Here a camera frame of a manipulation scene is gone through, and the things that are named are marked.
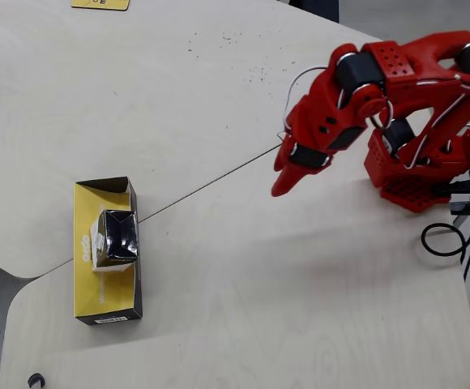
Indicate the long black open box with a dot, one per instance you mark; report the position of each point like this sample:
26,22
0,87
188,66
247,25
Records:
87,296

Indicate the black table clamp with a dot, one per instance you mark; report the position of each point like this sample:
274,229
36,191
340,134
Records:
464,208

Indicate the yellow sign plate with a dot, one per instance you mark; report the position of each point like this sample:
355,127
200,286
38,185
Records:
101,3

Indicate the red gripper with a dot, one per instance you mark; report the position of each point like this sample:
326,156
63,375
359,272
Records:
307,158

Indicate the small black clip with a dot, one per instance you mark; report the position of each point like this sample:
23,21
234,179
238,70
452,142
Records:
36,379

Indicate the red robot arm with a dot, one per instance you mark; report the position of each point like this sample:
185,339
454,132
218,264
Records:
433,61

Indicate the red perforated robot base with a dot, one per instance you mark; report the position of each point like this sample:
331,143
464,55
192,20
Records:
405,184

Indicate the small black white box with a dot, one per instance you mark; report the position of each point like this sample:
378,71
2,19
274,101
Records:
117,239

